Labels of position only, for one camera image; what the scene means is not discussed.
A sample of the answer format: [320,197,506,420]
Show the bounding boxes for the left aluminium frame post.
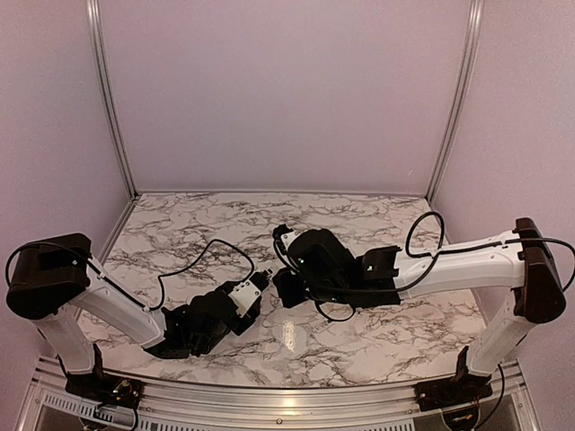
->
[86,0,138,200]

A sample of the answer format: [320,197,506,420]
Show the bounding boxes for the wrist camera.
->
[228,268,272,318]
[272,224,298,255]

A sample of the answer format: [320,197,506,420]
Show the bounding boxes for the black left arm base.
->
[60,344,143,409]

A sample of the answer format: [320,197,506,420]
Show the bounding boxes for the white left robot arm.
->
[4,233,270,400]

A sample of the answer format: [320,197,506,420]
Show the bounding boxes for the aluminium frame post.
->
[425,0,484,205]
[86,0,138,200]

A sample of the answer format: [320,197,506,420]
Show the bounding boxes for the white battery cover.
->
[313,324,329,333]

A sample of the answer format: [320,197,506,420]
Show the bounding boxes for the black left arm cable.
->
[4,239,257,313]

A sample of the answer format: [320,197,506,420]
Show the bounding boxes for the front aluminium rail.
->
[26,354,540,431]

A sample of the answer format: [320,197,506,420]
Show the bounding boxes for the right aluminium frame post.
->
[425,0,484,205]

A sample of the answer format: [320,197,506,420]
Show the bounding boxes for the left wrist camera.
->
[228,268,272,318]

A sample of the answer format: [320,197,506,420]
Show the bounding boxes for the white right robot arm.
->
[272,218,567,402]

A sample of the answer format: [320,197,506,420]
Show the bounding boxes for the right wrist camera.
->
[272,224,298,255]

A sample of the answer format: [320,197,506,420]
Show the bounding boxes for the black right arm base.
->
[415,347,493,411]

